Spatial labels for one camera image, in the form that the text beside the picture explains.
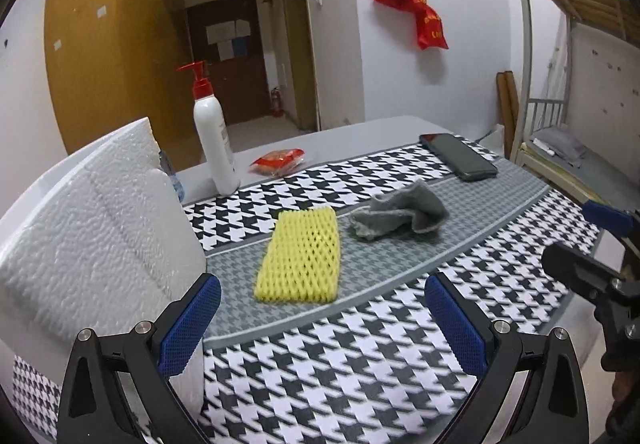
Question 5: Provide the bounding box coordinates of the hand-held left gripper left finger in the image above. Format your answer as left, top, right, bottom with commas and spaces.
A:
57, 273, 222, 444

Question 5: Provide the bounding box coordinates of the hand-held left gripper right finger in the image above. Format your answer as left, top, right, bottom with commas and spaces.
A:
424, 271, 588, 444

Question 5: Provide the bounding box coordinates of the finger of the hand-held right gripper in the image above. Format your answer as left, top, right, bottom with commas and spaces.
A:
581, 201, 640, 238
542, 243, 628, 297

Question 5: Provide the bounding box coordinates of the white foam box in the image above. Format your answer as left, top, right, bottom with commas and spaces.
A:
0, 117, 208, 417

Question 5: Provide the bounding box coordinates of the yellow foam net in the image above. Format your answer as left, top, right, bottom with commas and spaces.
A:
254, 207, 342, 303

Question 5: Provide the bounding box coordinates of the grey folded bedding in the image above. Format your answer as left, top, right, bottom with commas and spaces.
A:
532, 127, 589, 168

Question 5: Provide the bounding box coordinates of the houndstooth tablecloth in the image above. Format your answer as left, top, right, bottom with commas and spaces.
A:
10, 137, 601, 444

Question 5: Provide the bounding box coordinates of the small grey cloth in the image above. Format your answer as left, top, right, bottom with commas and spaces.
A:
349, 180, 448, 241

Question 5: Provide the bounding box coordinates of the clear water bottle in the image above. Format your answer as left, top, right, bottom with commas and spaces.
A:
159, 149, 185, 205

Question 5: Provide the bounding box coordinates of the black smartphone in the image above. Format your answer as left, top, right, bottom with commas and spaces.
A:
419, 133, 498, 182

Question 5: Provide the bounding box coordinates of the white pump bottle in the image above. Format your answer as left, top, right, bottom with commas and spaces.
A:
176, 60, 242, 196

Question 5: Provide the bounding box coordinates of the red snack packet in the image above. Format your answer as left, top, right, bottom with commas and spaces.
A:
250, 148, 306, 176

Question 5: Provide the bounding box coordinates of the dark brown door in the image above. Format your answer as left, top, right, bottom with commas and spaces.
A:
186, 0, 273, 127

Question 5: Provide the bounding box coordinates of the blue paper notice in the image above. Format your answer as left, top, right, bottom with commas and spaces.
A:
217, 39, 249, 60

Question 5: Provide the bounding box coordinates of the wooden wardrobe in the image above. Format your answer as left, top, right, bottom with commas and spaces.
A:
44, 0, 188, 170

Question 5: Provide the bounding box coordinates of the white paper notice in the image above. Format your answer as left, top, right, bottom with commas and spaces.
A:
206, 19, 251, 45

